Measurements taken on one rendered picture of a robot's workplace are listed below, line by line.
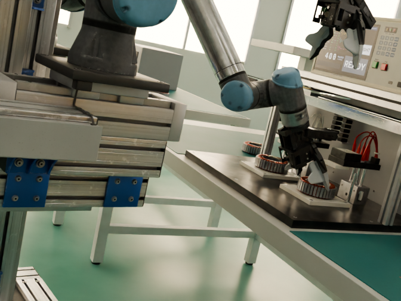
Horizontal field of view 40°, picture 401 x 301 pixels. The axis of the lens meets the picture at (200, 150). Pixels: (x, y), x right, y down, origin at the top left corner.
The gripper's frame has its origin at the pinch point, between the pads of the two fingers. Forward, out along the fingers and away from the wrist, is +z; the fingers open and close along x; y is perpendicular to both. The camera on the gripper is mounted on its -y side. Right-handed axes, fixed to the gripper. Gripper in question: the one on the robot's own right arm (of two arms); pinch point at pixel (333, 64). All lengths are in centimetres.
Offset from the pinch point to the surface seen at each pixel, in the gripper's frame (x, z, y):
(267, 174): -31, 37, -18
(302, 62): -112, 1, -104
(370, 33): -19.8, -11.9, -34.9
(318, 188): -8.8, 34.1, -16.9
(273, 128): -52, 26, -37
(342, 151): -10.3, 23.3, -25.0
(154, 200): -168, 97, -70
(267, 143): -53, 32, -36
